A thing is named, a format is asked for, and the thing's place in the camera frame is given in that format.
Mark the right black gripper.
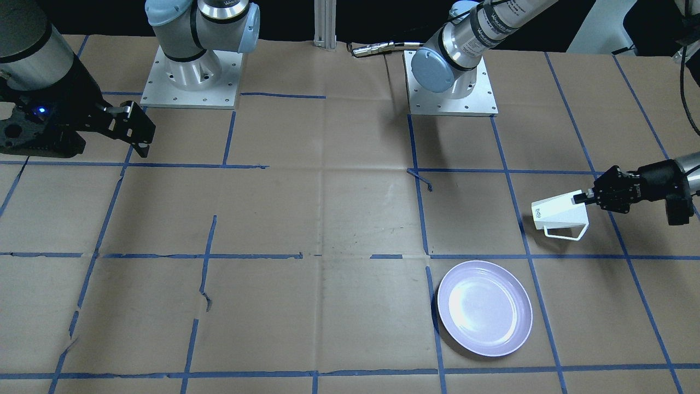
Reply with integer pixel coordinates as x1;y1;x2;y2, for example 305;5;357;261
53;60;156;159

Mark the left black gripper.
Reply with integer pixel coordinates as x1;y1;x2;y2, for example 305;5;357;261
572;159;693;213

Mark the white angular cup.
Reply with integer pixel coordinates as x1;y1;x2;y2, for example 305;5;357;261
530;190;590;241

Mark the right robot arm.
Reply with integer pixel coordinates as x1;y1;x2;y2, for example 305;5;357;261
136;1;260;110

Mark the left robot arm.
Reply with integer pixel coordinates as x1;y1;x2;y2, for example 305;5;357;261
410;1;698;226

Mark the lavender plate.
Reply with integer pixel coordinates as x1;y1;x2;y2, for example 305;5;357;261
436;260;534;357

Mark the brown paper table cover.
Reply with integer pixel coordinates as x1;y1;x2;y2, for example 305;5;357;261
1;42;698;393

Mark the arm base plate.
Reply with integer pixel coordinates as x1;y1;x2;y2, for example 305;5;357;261
404;50;498;117
140;48;244;110

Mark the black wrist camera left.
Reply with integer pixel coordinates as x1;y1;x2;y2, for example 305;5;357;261
664;194;693;226

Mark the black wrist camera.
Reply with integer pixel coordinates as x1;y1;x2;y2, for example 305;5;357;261
1;102;86;159
664;194;693;226

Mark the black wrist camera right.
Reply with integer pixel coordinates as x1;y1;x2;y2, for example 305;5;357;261
1;102;86;159

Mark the aluminium frame post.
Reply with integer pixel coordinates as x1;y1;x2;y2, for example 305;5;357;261
313;0;337;51

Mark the metal cable connector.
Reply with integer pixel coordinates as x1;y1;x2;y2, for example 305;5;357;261
348;42;394;58

